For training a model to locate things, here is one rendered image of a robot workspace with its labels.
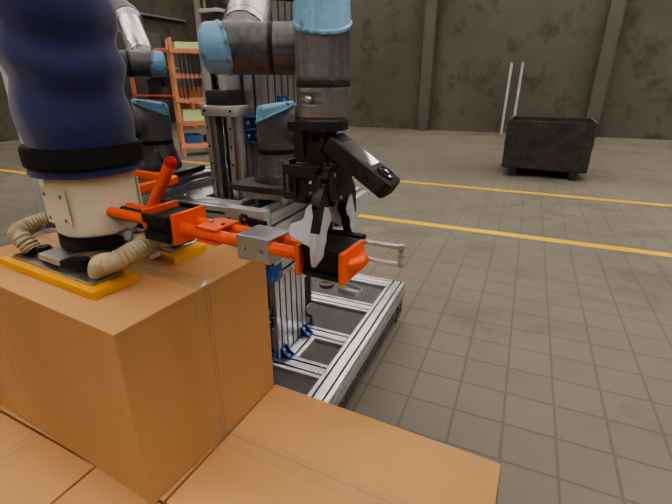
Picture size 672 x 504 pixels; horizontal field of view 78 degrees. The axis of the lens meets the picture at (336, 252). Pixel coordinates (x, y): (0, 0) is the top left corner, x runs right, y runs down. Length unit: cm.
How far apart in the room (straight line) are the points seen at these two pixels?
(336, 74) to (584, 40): 1244
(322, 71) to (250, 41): 15
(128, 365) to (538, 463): 152
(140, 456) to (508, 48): 1259
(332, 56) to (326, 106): 6
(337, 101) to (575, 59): 1240
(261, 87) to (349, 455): 113
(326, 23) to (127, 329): 56
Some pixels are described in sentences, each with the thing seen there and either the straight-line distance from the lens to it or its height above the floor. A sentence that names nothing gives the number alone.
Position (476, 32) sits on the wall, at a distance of 1304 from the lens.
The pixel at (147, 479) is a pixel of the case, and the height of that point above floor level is 62.
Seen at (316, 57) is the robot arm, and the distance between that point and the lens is 59.
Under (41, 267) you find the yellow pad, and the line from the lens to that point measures 107.
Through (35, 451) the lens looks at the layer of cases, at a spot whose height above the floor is 54.
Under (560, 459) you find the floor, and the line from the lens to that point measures 196.
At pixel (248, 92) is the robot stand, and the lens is 153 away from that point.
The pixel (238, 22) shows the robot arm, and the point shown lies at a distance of 72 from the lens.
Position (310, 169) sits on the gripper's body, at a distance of 61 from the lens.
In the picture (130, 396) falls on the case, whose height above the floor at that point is 81.
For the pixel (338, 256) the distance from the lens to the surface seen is 61.
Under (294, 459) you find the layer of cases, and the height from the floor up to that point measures 54.
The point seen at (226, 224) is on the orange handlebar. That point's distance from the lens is 78.
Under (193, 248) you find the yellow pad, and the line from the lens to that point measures 104.
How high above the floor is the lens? 133
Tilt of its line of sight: 22 degrees down
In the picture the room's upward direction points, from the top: straight up
